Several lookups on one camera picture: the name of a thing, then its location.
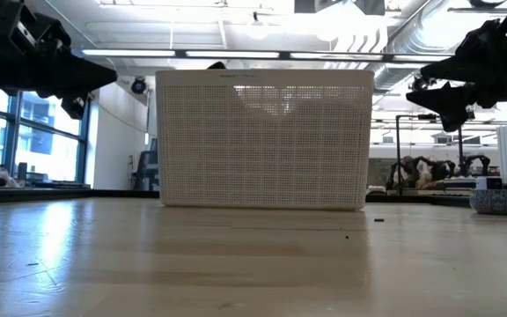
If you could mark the white perforated plastic basket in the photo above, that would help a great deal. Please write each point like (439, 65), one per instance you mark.
(262, 154)

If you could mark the small white box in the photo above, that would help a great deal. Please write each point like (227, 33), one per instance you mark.
(489, 182)

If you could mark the black aluminium table frame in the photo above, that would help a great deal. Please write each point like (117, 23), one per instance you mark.
(60, 196)

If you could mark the black distant stand frame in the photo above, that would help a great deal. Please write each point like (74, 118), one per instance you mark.
(398, 154)

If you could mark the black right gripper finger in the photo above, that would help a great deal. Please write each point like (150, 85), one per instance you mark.
(460, 70)
(453, 105)

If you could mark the black garment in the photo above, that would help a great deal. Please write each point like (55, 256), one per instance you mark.
(217, 66)

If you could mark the black distant robot arm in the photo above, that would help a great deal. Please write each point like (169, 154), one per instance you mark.
(478, 160)
(412, 169)

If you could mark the long ceiling light rail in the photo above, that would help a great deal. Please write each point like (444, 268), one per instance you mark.
(126, 53)

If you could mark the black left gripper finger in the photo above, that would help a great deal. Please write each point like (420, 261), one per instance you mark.
(77, 77)
(75, 105)

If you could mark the black ceiling rail fixture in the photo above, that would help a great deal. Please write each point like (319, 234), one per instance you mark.
(484, 9)

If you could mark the round black wall speaker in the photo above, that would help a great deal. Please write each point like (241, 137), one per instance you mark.
(139, 86)

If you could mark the black ceiling camera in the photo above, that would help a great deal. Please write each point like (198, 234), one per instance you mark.
(418, 83)

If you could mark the small patterned round bowl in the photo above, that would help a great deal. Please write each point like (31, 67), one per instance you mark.
(495, 202)

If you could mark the black office chair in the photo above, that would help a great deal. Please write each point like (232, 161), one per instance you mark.
(148, 167)

